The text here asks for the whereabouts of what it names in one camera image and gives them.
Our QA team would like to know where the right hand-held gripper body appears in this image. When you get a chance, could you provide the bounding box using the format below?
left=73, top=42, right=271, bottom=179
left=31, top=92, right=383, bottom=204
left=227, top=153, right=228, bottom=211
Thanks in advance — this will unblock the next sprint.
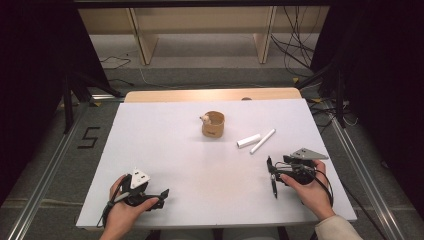
left=283, top=148, right=329, bottom=186

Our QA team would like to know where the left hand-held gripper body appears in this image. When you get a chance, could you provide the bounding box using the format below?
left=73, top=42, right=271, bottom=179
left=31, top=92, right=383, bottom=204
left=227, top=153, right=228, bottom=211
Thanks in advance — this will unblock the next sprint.
left=119, top=167, right=156, bottom=207

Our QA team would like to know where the long thin white pen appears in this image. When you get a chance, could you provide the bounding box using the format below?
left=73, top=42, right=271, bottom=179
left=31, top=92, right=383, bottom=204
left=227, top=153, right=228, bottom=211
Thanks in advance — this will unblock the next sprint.
left=249, top=128, right=277, bottom=155

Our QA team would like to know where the short thick white marker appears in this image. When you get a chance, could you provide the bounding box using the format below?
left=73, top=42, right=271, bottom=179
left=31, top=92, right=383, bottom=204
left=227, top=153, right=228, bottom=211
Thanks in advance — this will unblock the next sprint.
left=236, top=133, right=262, bottom=149

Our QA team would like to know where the wooden pen holder with figurine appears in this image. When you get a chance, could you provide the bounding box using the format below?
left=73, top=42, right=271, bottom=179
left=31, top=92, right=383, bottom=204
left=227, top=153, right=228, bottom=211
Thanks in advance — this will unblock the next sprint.
left=199, top=110, right=226, bottom=139

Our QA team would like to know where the person's right hand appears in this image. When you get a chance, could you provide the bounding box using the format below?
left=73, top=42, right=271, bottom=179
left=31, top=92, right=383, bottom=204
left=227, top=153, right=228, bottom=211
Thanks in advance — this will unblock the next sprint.
left=280, top=160, right=336, bottom=221

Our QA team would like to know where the person's left hand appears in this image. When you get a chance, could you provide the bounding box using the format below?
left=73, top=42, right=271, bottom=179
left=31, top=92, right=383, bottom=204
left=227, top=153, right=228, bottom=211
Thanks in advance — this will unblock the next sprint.
left=99, top=174, right=160, bottom=240

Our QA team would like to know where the black metal stand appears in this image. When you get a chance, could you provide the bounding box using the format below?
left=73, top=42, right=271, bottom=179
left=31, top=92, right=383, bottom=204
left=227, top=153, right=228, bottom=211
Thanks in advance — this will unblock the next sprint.
left=294, top=61, right=349, bottom=129
left=61, top=71, right=125, bottom=135

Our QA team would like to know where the light wooden table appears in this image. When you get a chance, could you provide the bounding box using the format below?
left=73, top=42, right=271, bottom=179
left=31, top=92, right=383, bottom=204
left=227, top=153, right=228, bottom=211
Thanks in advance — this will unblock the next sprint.
left=123, top=87, right=303, bottom=103

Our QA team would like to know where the black curtain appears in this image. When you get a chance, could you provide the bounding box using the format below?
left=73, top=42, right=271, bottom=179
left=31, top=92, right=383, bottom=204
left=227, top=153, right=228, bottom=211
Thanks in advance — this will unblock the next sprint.
left=309, top=0, right=424, bottom=221
left=0, top=0, right=112, bottom=205

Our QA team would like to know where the beige wooden shelf unit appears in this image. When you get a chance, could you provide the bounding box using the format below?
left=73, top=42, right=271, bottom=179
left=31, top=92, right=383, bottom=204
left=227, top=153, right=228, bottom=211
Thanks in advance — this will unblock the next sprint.
left=78, top=6, right=331, bottom=66

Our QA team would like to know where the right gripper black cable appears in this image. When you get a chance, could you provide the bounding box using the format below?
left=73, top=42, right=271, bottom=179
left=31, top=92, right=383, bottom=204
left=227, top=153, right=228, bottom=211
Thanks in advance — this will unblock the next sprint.
left=308, top=168, right=389, bottom=240

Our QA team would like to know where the aluminium floor rail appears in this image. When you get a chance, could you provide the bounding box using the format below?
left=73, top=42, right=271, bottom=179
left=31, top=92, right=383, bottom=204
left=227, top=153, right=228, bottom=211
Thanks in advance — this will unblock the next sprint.
left=328, top=99, right=408, bottom=240
left=6, top=101, right=88, bottom=240

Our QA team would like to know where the white floor cable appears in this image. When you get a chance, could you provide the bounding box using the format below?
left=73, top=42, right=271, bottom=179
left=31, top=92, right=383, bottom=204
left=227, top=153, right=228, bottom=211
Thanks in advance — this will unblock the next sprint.
left=139, top=68, right=214, bottom=90

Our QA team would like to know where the thin black floor cable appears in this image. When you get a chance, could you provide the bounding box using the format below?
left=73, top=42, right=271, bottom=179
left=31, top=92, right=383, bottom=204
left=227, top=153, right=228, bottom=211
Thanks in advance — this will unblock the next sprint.
left=99, top=54, right=135, bottom=87

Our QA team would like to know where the bundle of black cables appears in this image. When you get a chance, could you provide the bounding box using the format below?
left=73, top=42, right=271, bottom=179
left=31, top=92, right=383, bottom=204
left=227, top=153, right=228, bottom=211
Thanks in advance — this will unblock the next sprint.
left=269, top=5, right=323, bottom=78

